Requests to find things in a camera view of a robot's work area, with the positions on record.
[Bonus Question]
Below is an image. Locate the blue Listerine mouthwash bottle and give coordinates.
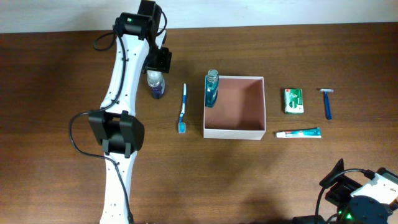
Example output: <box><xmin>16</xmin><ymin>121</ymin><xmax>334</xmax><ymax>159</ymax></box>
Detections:
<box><xmin>205</xmin><ymin>69</ymin><xmax>219</xmax><ymax>108</ymax></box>

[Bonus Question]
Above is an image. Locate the blue disposable razor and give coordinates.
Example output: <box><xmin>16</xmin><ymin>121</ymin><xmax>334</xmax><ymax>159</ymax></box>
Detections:
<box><xmin>320</xmin><ymin>88</ymin><xmax>334</xmax><ymax>120</ymax></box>

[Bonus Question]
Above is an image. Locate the green soap box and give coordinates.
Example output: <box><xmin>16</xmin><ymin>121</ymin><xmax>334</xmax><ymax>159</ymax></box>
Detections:
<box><xmin>284</xmin><ymin>88</ymin><xmax>304</xmax><ymax>114</ymax></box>

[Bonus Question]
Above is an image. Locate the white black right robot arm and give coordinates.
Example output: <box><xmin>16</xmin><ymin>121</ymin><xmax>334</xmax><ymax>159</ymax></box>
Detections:
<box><xmin>292</xmin><ymin>159</ymin><xmax>397</xmax><ymax>224</ymax></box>

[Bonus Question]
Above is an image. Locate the pink open box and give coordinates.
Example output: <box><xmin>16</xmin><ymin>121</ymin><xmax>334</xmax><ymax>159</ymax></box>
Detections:
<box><xmin>203</xmin><ymin>76</ymin><xmax>267</xmax><ymax>141</ymax></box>

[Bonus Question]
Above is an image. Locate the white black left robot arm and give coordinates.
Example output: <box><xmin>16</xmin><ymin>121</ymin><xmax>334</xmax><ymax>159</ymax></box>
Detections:
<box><xmin>88</xmin><ymin>1</ymin><xmax>172</xmax><ymax>223</ymax></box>

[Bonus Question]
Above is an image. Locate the white teal toothpaste tube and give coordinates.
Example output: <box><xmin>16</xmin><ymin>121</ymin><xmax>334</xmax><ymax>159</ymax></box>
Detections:
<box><xmin>275</xmin><ymin>128</ymin><xmax>322</xmax><ymax>139</ymax></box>

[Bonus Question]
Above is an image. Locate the purple foam pump bottle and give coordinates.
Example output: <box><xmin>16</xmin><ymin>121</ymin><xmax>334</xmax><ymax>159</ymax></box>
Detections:
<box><xmin>147</xmin><ymin>70</ymin><xmax>166</xmax><ymax>99</ymax></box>

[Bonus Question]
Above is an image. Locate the blue white toothbrush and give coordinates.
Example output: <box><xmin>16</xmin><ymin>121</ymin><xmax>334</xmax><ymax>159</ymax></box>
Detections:
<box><xmin>178</xmin><ymin>83</ymin><xmax>187</xmax><ymax>134</ymax></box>

